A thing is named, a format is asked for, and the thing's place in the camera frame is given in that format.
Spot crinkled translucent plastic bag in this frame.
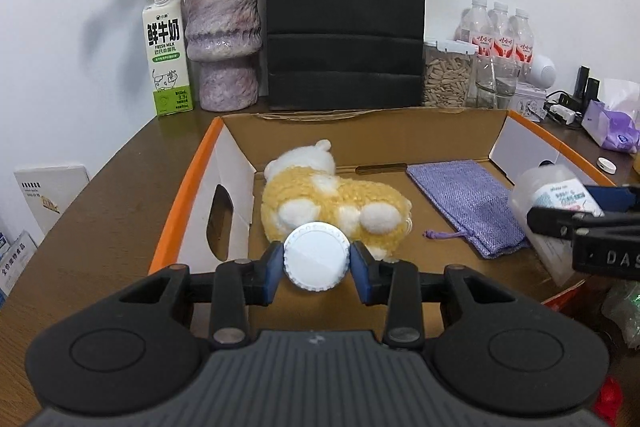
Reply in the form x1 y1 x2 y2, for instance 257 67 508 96
601 279 640 349

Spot white cardboard carton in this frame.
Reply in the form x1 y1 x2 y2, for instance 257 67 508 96
13 164 91 249

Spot white green milk carton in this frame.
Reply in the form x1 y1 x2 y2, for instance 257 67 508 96
142 0 194 118

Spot black paper shopping bag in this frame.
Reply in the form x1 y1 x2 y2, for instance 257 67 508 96
265 0 427 112

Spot white round speaker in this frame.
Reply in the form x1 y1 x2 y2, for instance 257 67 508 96
525 57 557 90

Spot wooden desktop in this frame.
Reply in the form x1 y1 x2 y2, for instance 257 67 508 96
0 99 640 427

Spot blue white printed boxes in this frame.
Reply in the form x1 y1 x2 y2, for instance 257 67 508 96
0 227 39 299

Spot red object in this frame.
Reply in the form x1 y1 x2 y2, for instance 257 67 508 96
596 376 626 426

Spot purple burlap drawstring pouch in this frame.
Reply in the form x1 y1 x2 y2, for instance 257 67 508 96
406 160 532 259

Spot yellow white plush toy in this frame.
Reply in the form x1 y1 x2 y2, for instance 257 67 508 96
261 139 413 260

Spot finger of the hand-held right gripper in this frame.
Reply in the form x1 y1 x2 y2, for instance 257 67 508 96
582 185 640 214
526 205 602 241

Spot white power strip with cables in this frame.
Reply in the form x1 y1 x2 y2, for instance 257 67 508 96
542 91 586 128

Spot white ribbed bottle cap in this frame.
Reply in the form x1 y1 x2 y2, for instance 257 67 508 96
282 223 351 293

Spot empty drinking glass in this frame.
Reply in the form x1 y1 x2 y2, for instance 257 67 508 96
475 56 521 110

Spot purple mottled ceramic vase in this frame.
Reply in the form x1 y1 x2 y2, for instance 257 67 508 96
183 0 263 112

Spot orange cardboard box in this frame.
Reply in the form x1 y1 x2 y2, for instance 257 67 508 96
147 108 618 339

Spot clear container of seeds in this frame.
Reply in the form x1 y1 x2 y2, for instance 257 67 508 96
422 38 478 108

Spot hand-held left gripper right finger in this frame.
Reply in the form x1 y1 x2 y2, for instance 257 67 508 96
350 240 522 352

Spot white wet wipes pack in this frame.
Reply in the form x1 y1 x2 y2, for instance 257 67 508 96
510 163 607 286

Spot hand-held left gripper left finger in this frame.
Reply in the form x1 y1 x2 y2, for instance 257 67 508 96
118 242 287 350

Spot pale printed tin box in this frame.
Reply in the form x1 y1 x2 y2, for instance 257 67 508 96
512 82 548 122

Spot purple tissue pack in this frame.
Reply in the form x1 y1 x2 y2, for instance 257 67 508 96
581 78 640 154

